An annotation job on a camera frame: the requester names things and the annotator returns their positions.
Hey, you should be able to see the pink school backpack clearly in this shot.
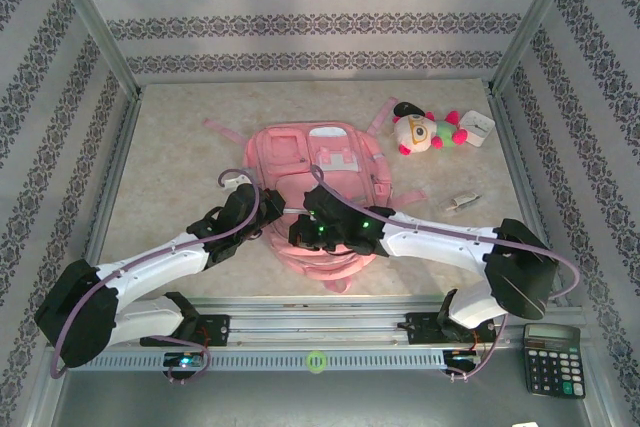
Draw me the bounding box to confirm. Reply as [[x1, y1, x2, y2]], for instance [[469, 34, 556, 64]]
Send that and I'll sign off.
[[203, 98, 429, 295]]

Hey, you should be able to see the white plush toy with glasses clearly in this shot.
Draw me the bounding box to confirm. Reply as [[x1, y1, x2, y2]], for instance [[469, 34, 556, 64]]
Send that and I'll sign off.
[[390, 108, 469, 158]]

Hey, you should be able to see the small white pen-like item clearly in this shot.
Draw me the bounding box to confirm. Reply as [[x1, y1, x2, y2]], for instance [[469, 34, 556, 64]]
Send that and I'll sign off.
[[439, 190, 484, 211]]

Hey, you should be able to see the black computer mouse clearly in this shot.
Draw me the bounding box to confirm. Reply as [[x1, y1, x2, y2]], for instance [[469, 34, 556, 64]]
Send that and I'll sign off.
[[392, 101, 424, 119]]

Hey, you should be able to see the left controller board with LED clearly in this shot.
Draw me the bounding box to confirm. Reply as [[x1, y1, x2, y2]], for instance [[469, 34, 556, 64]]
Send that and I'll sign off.
[[163, 352, 207, 370]]

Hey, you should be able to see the controller board with led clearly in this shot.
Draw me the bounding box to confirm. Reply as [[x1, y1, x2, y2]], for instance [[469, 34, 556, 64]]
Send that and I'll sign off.
[[444, 352, 484, 369], [163, 352, 207, 370]]

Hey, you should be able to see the white square alarm clock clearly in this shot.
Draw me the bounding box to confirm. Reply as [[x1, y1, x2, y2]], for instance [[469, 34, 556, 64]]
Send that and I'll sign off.
[[456, 110, 497, 149]]

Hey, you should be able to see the right controller board with LED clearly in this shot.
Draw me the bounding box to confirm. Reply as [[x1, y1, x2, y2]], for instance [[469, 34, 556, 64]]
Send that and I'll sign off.
[[444, 352, 484, 369]]

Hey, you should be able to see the black desk calculator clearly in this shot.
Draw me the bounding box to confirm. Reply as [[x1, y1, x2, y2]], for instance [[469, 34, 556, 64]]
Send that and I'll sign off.
[[522, 324, 587, 400]]

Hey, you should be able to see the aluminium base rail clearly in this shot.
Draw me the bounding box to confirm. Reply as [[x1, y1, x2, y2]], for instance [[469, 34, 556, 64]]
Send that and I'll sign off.
[[47, 295, 587, 349]]

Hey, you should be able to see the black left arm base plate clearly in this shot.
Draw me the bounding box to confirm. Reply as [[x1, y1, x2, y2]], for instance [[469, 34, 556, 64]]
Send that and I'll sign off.
[[139, 313, 232, 349]]

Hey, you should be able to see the green tape ring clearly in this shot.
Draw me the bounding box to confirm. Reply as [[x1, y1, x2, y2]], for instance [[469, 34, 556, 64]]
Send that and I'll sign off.
[[305, 349, 329, 375]]

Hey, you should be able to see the grey slotted cable duct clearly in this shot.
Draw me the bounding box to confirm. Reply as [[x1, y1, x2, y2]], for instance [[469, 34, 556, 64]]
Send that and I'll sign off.
[[66, 350, 447, 372]]

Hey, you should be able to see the aluminium side rail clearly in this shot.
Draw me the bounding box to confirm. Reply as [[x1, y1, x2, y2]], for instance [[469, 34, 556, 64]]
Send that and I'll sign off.
[[486, 90, 572, 306], [73, 95, 145, 313]]

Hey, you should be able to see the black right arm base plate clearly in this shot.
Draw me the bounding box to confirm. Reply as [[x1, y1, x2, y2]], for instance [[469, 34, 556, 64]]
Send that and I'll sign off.
[[405, 311, 499, 346]]

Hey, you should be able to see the aluminium frame post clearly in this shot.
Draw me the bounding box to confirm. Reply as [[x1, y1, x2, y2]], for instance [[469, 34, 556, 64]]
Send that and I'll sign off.
[[486, 0, 587, 96], [39, 0, 144, 101]]

